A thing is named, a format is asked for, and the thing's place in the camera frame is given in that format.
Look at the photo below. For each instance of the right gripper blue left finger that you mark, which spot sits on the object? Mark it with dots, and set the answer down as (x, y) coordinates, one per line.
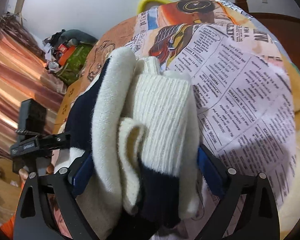
(34, 218)

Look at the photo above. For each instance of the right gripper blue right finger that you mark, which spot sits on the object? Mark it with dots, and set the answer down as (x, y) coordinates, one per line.
(259, 218)

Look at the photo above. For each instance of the black white striped sweater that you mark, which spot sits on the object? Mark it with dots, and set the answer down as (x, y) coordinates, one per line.
(140, 126)

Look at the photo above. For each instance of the wooden lap desk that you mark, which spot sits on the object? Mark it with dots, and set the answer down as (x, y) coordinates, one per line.
(65, 107)

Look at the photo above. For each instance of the striped red orange curtain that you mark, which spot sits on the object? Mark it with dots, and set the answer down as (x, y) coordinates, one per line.
(23, 76)

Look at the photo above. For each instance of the green patterned storage basket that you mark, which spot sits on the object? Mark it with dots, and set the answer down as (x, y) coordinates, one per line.
(69, 73)

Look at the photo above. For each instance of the orange box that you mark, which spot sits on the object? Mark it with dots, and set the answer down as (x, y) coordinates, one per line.
(66, 52)

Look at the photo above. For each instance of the grey plush toy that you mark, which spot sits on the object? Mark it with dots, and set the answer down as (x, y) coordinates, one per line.
(78, 37)

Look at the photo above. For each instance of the newspaper print bed blanket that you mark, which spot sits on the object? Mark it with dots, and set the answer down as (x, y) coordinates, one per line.
(242, 92)

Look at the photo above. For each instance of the yellow foam bed rail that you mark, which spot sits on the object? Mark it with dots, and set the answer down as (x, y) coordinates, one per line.
(142, 4)

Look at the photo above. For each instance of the wooden bed post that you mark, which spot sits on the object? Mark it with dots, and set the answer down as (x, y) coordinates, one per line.
(242, 4)

